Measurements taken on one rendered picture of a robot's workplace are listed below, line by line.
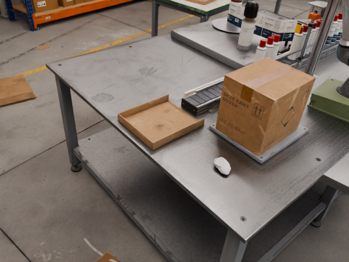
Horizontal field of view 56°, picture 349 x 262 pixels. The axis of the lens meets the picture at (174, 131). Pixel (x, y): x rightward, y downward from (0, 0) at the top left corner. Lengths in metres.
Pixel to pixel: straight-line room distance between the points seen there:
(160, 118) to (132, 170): 0.70
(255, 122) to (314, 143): 0.38
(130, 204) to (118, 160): 0.38
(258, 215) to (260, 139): 0.31
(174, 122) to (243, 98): 0.37
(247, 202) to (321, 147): 0.52
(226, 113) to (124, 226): 1.07
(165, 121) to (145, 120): 0.10
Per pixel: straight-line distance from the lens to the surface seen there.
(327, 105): 1.82
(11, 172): 2.61
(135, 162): 2.20
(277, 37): 1.95
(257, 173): 1.33
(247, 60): 2.09
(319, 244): 2.31
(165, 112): 1.57
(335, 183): 1.45
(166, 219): 1.89
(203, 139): 1.44
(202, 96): 1.63
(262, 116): 1.29
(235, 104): 1.35
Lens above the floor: 1.72
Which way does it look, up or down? 37 degrees down
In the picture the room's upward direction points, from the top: 5 degrees clockwise
